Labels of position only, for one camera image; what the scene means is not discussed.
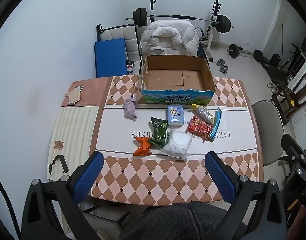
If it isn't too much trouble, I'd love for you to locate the long barbell with black plates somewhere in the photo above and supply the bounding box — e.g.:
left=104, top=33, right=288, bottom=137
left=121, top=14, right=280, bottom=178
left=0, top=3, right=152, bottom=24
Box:
left=125, top=8, right=235, bottom=34

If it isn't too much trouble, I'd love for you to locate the person's right hand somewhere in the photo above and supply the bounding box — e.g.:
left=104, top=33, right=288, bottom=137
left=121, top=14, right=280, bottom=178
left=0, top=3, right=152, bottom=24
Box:
left=289, top=206, right=306, bottom=240

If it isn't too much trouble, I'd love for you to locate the long blue packet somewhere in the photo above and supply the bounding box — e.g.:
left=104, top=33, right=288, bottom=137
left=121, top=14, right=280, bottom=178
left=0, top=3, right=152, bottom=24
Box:
left=207, top=108, right=223, bottom=142

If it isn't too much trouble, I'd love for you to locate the white down jacket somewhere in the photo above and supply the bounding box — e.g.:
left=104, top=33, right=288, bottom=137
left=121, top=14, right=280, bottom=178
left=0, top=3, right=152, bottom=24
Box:
left=139, top=20, right=200, bottom=57

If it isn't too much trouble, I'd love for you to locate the short barbell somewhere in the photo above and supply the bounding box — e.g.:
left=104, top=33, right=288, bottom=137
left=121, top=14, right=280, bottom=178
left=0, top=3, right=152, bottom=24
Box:
left=227, top=44, right=264, bottom=63

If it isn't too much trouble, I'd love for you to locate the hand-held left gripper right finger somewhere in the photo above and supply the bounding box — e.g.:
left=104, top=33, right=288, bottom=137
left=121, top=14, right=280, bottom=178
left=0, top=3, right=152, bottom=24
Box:
left=205, top=151, right=287, bottom=240

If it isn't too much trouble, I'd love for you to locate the white padded bench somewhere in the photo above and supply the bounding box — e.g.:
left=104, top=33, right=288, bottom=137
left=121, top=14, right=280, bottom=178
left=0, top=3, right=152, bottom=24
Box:
left=96, top=24, right=141, bottom=75

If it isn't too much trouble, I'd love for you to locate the printed cardboard box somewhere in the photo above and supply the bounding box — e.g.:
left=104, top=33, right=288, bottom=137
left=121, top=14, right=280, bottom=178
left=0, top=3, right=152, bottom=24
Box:
left=141, top=55, right=216, bottom=105

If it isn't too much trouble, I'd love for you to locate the dark wooden chair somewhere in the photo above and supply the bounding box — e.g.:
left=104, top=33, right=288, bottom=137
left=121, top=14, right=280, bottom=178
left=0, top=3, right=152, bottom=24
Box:
left=270, top=73, right=306, bottom=123

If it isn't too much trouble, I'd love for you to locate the clear yellow-topped bean packet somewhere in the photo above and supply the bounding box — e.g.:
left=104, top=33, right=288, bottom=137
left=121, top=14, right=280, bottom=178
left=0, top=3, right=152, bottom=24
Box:
left=192, top=104, right=215, bottom=125

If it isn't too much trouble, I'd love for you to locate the crumpled grey cloth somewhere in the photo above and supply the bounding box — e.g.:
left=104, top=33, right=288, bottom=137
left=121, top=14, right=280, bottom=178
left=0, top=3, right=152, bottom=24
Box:
left=123, top=97, right=138, bottom=122

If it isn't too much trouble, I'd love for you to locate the black plastic bracket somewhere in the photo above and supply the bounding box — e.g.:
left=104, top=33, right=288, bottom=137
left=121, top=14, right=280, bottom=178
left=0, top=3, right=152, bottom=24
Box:
left=48, top=155, right=69, bottom=176

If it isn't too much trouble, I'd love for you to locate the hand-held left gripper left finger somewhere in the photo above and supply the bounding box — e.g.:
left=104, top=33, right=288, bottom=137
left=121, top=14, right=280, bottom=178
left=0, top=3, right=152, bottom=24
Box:
left=22, top=151, right=105, bottom=240

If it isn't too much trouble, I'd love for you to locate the cardboard scrap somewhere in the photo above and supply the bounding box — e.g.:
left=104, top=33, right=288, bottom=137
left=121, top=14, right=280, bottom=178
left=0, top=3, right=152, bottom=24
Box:
left=65, top=86, right=82, bottom=105

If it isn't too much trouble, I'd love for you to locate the grey round chair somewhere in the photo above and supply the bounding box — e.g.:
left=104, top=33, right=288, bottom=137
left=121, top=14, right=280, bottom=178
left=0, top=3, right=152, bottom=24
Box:
left=252, top=100, right=285, bottom=167

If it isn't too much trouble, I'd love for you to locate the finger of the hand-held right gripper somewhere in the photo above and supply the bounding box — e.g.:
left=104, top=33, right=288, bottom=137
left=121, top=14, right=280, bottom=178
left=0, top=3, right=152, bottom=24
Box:
left=281, top=134, right=306, bottom=164

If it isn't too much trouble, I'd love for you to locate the green snack packet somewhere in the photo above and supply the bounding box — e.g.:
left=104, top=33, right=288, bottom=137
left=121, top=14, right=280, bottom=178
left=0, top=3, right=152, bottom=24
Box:
left=147, top=117, right=169, bottom=147

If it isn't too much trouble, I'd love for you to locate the red snack packet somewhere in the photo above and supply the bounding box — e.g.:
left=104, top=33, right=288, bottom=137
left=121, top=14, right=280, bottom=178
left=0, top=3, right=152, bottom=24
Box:
left=185, top=115, right=214, bottom=141

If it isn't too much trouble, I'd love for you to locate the orange snack packet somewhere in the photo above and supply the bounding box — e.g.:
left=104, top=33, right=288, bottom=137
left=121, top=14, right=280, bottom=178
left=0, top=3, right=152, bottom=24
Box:
left=133, top=137, right=153, bottom=156

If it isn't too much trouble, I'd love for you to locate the dark fleece clothing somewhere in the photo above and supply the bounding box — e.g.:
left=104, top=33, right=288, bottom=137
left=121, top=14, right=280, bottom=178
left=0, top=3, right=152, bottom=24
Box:
left=120, top=201, right=234, bottom=240

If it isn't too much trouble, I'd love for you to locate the checkered tablecloth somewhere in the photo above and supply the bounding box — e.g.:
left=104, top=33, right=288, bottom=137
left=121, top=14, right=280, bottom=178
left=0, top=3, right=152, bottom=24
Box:
left=89, top=74, right=265, bottom=207

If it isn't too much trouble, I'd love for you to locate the cream striped table mat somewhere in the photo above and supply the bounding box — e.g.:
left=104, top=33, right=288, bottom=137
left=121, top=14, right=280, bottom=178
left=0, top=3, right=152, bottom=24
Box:
left=47, top=104, right=101, bottom=182

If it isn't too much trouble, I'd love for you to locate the white plastic bag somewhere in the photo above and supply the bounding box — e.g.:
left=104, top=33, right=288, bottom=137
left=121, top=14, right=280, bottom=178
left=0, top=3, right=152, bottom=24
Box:
left=159, top=129, right=193, bottom=159

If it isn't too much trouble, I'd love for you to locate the blue tissue pack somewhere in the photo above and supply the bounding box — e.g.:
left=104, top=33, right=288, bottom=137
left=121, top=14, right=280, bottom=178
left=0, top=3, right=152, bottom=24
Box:
left=167, top=105, right=185, bottom=126

